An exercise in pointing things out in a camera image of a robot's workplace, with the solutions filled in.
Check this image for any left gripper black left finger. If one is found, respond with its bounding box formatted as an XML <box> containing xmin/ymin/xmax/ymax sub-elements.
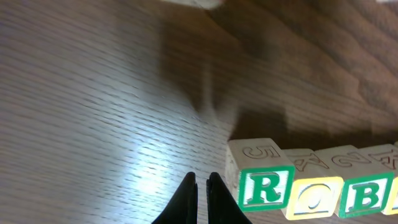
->
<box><xmin>152</xmin><ymin>172</ymin><xmax>198</xmax><ymax>224</ymax></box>

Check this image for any green B wooden block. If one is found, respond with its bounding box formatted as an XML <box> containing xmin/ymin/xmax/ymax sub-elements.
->
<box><xmin>315</xmin><ymin>145</ymin><xmax>394</xmax><ymax>218</ymax></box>

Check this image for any yellow O wooden block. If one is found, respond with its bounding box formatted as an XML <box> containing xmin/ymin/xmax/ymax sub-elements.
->
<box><xmin>280</xmin><ymin>148</ymin><xmax>345</xmax><ymax>221</ymax></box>

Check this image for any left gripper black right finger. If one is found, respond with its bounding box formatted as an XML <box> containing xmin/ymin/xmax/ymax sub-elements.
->
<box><xmin>206</xmin><ymin>172</ymin><xmax>252</xmax><ymax>224</ymax></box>

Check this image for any green R wooden block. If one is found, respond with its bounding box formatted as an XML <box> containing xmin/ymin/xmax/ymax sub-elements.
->
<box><xmin>224</xmin><ymin>138</ymin><xmax>296</xmax><ymax>213</ymax></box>

